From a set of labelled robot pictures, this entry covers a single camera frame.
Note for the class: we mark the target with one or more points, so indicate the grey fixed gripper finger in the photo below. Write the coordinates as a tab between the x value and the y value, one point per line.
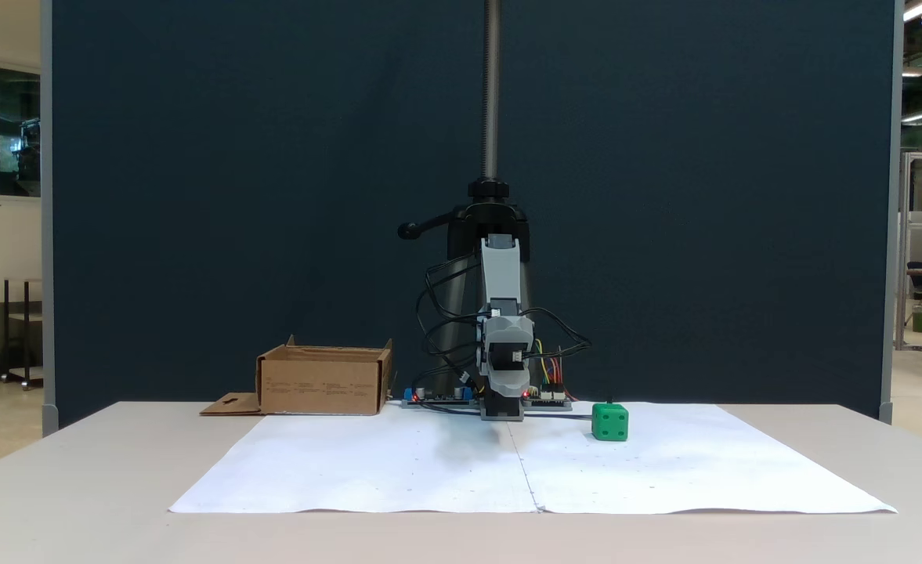
518	382

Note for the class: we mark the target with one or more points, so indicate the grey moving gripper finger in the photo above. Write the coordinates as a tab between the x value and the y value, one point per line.
500	382

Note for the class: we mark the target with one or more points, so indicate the green die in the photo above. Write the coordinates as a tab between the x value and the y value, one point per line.
609	423

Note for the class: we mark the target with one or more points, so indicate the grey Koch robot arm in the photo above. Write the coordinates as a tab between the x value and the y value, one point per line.
500	274

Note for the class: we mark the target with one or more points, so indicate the blue circuit board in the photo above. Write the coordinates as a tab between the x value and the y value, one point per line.
460	395

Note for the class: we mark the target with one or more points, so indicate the white paper sheet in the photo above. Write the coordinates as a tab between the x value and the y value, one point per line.
366	470
703	470

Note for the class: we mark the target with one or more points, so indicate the brown cardboard box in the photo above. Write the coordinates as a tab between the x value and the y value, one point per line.
319	388

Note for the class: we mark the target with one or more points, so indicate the black tripod with metal column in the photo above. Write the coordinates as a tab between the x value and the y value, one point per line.
491	94

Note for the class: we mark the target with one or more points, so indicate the dark blue partition panel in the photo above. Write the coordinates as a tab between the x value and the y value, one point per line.
194	196

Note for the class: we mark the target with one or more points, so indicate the black shelf cart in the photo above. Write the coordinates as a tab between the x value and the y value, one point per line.
23	337

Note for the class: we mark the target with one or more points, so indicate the framed wall window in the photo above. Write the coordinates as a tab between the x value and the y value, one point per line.
16	133

